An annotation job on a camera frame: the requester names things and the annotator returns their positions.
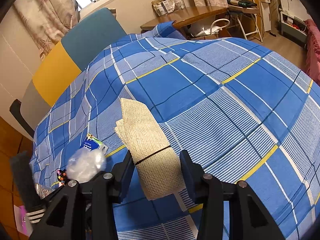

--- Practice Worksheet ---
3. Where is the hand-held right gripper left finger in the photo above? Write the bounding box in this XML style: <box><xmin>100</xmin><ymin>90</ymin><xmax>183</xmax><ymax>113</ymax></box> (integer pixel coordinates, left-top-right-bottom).
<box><xmin>30</xmin><ymin>151</ymin><xmax>137</xmax><ymax>240</ymax></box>

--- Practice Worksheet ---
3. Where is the clear plastic wrapper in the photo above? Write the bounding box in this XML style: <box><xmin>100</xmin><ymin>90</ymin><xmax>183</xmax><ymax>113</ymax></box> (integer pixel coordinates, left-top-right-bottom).
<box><xmin>35</xmin><ymin>183</ymin><xmax>54</xmax><ymax>199</ymax></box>

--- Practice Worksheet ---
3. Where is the white metal chair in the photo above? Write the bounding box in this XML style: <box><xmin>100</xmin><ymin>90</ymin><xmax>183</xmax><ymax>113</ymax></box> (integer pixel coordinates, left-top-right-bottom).
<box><xmin>210</xmin><ymin>18</ymin><xmax>231</xmax><ymax>37</ymax></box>

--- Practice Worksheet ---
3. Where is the beige mesh cloth roll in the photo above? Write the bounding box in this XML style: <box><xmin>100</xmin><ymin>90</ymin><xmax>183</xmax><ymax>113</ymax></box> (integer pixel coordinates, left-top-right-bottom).
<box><xmin>114</xmin><ymin>97</ymin><xmax>185</xmax><ymax>201</ymax></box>

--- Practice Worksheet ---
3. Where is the wooden wardrobe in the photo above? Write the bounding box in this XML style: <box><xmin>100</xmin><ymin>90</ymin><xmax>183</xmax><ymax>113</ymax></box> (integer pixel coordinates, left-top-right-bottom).
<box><xmin>0</xmin><ymin>117</ymin><xmax>35</xmax><ymax>240</ymax></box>

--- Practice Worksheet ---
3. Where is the clear plastic bag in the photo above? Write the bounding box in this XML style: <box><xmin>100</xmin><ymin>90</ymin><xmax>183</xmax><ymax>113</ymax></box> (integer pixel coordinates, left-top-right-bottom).
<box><xmin>67</xmin><ymin>149</ymin><xmax>107</xmax><ymax>183</ymax></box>

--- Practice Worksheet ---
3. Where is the colourful bead bracelet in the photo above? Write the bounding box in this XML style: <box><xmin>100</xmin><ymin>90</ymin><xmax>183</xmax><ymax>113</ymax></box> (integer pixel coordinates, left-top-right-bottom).
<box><xmin>56</xmin><ymin>169</ymin><xmax>70</xmax><ymax>187</ymax></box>

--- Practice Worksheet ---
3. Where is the beige starfish print curtain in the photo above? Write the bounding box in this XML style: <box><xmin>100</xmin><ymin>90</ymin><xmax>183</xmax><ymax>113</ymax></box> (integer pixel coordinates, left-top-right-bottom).
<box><xmin>14</xmin><ymin>0</ymin><xmax>80</xmax><ymax>60</ymax></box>

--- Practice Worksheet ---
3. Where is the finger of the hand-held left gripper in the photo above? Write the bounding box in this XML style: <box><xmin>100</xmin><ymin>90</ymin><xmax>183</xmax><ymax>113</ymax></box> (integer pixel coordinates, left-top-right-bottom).
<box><xmin>9</xmin><ymin>151</ymin><xmax>48</xmax><ymax>224</ymax></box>

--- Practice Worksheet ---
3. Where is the white bag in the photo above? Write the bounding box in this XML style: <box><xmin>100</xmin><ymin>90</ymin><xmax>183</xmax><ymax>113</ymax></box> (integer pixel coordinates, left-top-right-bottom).
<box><xmin>189</xmin><ymin>22</ymin><xmax>213</xmax><ymax>38</ymax></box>

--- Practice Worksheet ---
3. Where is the pink blanket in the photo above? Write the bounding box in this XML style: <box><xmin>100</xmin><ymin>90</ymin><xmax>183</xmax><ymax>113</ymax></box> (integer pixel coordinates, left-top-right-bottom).
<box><xmin>304</xmin><ymin>19</ymin><xmax>320</xmax><ymax>84</ymax></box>

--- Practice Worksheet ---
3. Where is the green black tool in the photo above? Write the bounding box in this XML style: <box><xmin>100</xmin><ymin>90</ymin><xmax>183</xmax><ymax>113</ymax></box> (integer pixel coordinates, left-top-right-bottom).
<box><xmin>230</xmin><ymin>0</ymin><xmax>258</xmax><ymax>8</ymax></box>

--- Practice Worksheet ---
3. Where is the white folding table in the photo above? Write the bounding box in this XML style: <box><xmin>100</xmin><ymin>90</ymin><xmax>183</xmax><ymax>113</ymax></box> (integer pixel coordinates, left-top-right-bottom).
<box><xmin>226</xmin><ymin>4</ymin><xmax>263</xmax><ymax>42</ymax></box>

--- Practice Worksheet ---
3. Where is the purple cardboard box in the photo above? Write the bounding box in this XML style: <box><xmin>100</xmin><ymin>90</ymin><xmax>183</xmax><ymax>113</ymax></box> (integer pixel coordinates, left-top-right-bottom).
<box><xmin>14</xmin><ymin>204</ymin><xmax>33</xmax><ymax>237</ymax></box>

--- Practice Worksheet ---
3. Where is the white cabinet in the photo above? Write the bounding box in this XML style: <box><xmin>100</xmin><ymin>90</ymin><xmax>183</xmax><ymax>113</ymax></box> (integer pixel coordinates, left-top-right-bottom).
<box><xmin>257</xmin><ymin>0</ymin><xmax>275</xmax><ymax>32</ymax></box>

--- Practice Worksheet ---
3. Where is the white blue tissue pack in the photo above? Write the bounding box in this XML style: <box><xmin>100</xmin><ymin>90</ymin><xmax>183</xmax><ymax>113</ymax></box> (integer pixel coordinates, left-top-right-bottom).
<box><xmin>80</xmin><ymin>133</ymin><xmax>108</xmax><ymax>157</ymax></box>

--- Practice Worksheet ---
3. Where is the grey yellow blue headboard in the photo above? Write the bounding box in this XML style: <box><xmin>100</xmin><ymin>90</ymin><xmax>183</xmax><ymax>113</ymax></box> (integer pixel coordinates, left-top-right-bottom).
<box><xmin>21</xmin><ymin>7</ymin><xmax>127</xmax><ymax>135</ymax></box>

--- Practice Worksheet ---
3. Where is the low grey shelf unit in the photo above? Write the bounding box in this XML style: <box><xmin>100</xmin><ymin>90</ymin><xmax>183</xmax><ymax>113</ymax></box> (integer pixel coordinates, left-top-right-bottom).
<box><xmin>279</xmin><ymin>10</ymin><xmax>308</xmax><ymax>48</ymax></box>

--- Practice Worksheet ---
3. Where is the clear desk organizer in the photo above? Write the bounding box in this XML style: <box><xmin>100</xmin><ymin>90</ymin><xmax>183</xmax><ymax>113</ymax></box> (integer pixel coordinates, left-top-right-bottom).
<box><xmin>151</xmin><ymin>0</ymin><xmax>185</xmax><ymax>17</ymax></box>

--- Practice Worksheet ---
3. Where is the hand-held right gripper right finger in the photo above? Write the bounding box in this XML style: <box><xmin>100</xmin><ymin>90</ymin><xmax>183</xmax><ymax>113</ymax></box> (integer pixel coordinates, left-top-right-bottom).
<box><xmin>179</xmin><ymin>149</ymin><xmax>285</xmax><ymax>240</ymax></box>

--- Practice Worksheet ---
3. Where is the blue plaid cloth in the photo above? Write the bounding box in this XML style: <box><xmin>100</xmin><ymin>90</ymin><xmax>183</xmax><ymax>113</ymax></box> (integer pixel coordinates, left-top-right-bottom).
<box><xmin>29</xmin><ymin>22</ymin><xmax>320</xmax><ymax>240</ymax></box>

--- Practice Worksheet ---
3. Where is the wooden desk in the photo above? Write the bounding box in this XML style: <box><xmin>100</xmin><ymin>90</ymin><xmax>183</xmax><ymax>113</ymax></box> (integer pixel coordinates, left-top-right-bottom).
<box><xmin>140</xmin><ymin>6</ymin><xmax>228</xmax><ymax>30</ymax></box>

